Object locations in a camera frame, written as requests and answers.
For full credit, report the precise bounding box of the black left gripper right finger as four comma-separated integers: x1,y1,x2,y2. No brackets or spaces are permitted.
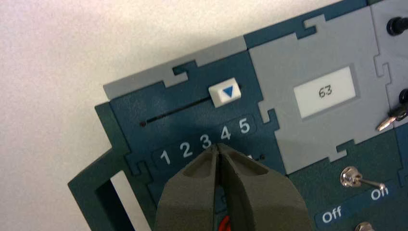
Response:
218,143,315,231

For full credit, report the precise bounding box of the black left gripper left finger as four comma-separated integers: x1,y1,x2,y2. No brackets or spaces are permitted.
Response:
154,145,220,231

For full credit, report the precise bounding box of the white slider knob blue triangle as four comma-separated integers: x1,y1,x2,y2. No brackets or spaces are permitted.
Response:
208,77,242,108

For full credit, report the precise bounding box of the red round push button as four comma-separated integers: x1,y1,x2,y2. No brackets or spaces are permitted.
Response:
220,215,232,231

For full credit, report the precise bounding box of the modular grey-blue task box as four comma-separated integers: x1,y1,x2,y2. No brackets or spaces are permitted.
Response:
67,0,408,231

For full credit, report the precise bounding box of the white number display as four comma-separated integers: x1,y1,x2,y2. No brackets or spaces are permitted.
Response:
293,66,357,119

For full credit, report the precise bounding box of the black upright banana plug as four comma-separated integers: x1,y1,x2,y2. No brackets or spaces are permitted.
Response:
386,16,408,36

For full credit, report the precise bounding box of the metal toggle switch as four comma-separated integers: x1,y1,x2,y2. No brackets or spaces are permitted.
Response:
355,221,375,231
340,166,387,192

